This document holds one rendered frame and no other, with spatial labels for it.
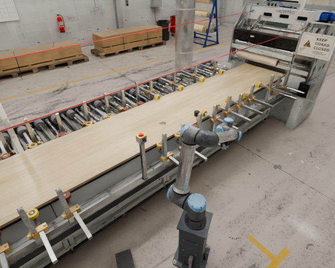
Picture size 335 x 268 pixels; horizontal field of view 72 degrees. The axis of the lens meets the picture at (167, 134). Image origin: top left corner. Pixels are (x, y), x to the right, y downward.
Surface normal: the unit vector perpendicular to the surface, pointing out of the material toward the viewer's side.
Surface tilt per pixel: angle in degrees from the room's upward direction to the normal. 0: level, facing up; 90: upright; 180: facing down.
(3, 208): 0
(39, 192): 0
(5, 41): 90
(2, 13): 90
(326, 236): 0
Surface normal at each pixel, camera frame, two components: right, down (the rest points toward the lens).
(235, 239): -0.01, -0.81
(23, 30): 0.61, 0.46
